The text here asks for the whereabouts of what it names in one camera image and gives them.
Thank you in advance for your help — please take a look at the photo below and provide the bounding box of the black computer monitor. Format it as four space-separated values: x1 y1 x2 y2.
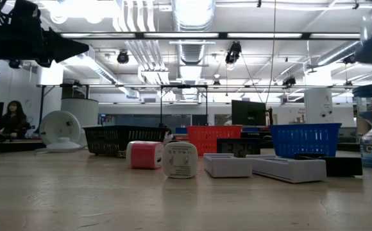
231 99 267 126

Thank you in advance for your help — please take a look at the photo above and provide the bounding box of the pink charger cube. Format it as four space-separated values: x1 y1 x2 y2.
126 140 165 170

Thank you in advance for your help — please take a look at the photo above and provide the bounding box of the white hanging light box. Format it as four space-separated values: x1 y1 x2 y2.
37 62 64 86

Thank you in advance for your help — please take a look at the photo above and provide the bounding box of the silver round ventilation duct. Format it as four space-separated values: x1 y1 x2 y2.
171 0 217 65

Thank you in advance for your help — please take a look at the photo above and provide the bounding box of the blue plastic basket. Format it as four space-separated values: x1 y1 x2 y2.
269 123 342 158

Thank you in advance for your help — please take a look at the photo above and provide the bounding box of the dark digital clock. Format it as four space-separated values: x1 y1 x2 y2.
216 137 262 158

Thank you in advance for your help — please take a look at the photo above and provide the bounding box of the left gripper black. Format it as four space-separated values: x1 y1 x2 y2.
0 0 90 68

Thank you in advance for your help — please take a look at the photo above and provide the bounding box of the black plastic basket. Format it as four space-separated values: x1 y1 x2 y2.
82 124 171 158

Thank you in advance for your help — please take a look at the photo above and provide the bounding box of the white tall cabinet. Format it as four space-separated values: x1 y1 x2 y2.
303 88 334 124

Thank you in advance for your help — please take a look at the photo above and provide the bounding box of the person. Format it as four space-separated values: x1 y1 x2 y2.
0 100 31 141

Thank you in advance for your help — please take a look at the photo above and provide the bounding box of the white digital clock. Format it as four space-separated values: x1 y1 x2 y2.
203 153 253 178
246 154 328 184

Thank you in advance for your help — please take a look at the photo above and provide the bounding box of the black small chip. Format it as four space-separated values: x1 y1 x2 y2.
294 153 364 177

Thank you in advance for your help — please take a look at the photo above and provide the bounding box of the white desk fan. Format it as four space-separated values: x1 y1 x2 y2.
35 110 87 153

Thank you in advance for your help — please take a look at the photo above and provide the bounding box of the black overhead light bar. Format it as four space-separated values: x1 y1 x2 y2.
57 31 362 40

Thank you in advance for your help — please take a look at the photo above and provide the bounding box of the red plastic basket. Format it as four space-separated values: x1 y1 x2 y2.
185 124 243 157

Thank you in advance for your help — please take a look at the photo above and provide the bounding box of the teal and white charger cube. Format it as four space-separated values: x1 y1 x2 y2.
162 141 199 180

